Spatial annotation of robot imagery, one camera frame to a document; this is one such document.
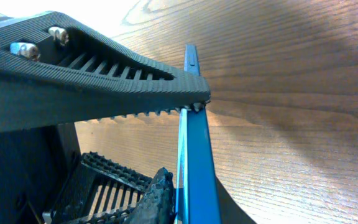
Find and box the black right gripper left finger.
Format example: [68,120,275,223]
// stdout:
[0,12,211,133]

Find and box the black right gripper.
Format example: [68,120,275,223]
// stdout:
[0,123,80,223]

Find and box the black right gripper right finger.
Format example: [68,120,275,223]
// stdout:
[124,167,175,224]

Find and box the blue Galaxy smartphone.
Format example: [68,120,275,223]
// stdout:
[174,44,223,224]

